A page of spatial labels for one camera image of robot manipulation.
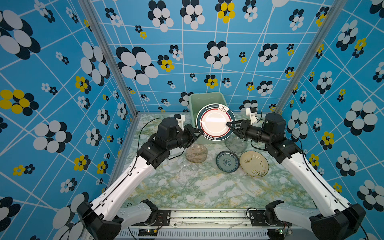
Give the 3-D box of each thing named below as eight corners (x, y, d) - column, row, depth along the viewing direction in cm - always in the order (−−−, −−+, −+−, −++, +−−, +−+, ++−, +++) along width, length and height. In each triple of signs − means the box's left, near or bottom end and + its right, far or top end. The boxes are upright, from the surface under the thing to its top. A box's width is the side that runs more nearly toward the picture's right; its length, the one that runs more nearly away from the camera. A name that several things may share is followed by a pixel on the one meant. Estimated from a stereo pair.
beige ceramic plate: (242, 177, 89) (243, 175, 87) (237, 152, 99) (238, 150, 98) (270, 177, 89) (272, 175, 87) (262, 152, 99) (263, 150, 97)
